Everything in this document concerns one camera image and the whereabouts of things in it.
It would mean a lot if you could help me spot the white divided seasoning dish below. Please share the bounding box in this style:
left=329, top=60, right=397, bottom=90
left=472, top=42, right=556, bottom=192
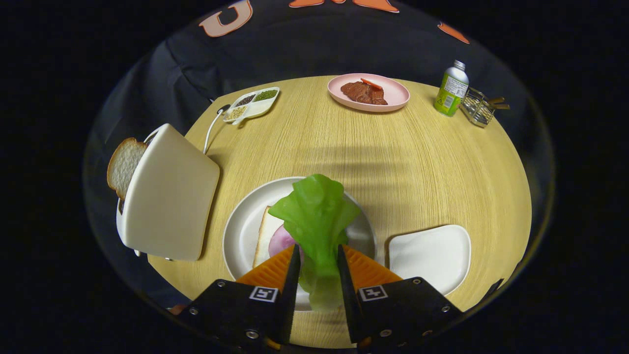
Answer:
left=223, top=87, right=281, bottom=124

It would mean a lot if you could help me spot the pink plate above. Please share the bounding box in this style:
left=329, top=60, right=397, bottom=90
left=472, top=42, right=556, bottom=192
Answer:
left=327, top=73, right=410, bottom=113

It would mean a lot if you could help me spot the green metal bottle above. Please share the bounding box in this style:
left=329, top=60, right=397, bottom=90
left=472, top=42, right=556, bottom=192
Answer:
left=433, top=60, right=470, bottom=118

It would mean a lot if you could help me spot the white toaster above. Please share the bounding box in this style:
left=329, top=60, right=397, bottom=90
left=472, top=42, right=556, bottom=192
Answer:
left=116, top=123, right=221, bottom=262

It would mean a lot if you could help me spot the white power cable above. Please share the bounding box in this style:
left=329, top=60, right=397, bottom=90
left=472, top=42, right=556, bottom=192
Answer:
left=203, top=104, right=230, bottom=155

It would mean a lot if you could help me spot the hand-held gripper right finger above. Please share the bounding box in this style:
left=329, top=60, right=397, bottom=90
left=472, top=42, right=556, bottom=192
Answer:
left=337, top=244, right=464, bottom=351

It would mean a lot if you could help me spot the white square plate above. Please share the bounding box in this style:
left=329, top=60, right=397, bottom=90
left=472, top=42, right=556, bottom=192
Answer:
left=388, top=225, right=472, bottom=296

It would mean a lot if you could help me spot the pink ham slice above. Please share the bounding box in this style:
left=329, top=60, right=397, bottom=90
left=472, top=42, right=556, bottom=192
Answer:
left=268, top=225, right=305, bottom=259

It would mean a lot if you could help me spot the small wire basket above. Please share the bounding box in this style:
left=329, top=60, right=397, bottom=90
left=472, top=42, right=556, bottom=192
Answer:
left=460, top=87, right=497, bottom=128

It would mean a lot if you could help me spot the green lettuce leaf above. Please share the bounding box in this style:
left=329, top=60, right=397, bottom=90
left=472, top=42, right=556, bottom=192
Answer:
left=268, top=174, right=362, bottom=311

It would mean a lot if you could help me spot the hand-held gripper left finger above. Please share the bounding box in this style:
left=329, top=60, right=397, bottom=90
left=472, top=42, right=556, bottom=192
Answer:
left=176, top=244, right=301, bottom=353

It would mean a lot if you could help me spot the white bread slice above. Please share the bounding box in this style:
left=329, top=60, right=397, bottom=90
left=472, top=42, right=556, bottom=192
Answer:
left=107, top=137, right=148, bottom=201
left=253, top=206, right=295, bottom=268

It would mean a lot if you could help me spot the white round plate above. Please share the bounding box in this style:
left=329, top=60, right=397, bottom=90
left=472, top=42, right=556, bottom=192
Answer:
left=222, top=177, right=378, bottom=312

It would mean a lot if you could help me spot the brown meat steak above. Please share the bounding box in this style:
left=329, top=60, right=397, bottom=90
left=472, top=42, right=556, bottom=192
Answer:
left=340, top=81, right=388, bottom=106

